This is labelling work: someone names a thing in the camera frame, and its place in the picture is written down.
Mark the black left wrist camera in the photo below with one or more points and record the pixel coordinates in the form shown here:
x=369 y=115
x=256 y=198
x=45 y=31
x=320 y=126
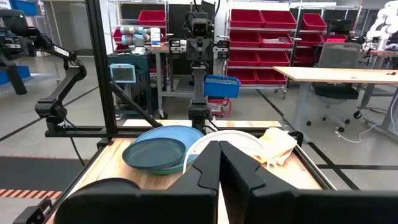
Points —
x=199 y=28

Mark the grey mesh office chair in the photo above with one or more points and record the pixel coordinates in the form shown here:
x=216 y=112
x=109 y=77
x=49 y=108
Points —
x=337 y=59

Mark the black monitor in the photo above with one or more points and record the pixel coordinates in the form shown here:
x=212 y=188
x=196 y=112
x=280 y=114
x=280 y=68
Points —
x=340 y=26

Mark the folded yellow cloth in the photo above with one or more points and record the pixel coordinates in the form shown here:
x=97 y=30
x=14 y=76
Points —
x=276 y=144

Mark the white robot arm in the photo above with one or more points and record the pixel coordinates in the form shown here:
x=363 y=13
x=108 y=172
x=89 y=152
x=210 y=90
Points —
x=382 y=25

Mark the dark teal cabinet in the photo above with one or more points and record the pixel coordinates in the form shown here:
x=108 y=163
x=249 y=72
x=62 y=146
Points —
x=141 y=81

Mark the black floor mat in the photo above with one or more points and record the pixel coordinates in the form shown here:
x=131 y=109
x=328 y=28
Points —
x=37 y=172

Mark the black curved bracket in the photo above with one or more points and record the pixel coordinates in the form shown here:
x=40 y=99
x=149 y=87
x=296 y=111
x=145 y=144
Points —
x=300 y=137

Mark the light blue teach pendant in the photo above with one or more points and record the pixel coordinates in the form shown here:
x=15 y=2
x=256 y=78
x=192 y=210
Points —
x=122 y=73

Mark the small dark teal plate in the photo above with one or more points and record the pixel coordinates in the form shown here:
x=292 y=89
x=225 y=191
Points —
x=154 y=154

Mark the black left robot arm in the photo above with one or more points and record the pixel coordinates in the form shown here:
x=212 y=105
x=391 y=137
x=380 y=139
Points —
x=199 y=87

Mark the wooden desk with grey legs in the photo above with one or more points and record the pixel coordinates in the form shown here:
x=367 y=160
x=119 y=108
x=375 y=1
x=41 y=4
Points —
x=335 y=74

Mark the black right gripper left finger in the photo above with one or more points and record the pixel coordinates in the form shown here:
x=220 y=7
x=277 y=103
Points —
x=186 y=205

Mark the red plastic storage bin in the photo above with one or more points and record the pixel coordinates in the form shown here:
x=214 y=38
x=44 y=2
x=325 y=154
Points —
x=273 y=59
x=247 y=18
x=304 y=57
x=314 y=21
x=311 y=40
x=270 y=77
x=278 y=19
x=152 y=18
x=275 y=42
x=245 y=39
x=244 y=58
x=242 y=76

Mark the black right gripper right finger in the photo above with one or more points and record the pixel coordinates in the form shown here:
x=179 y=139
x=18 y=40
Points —
x=267 y=205

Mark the red metal dolly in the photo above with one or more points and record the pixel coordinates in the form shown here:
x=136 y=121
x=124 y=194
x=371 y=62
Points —
x=222 y=105

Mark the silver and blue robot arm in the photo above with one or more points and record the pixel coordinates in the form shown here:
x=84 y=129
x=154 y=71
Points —
x=136 y=35

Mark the blue plastic storage bin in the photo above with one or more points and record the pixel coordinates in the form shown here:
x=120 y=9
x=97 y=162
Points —
x=23 y=6
x=23 y=73
x=222 y=87

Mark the large blue plate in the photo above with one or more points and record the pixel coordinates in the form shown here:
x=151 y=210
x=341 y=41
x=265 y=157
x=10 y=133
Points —
x=174 y=133

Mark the black camera box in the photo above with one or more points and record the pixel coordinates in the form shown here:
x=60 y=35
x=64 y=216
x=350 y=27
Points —
x=31 y=214

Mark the large green plate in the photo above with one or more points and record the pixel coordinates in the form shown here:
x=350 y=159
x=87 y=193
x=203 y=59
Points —
x=168 y=170

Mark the grey metal cart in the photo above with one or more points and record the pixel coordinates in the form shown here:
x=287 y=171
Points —
x=159 y=77

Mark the black aluminium rig frame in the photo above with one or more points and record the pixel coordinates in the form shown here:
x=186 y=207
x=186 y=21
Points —
x=99 y=62

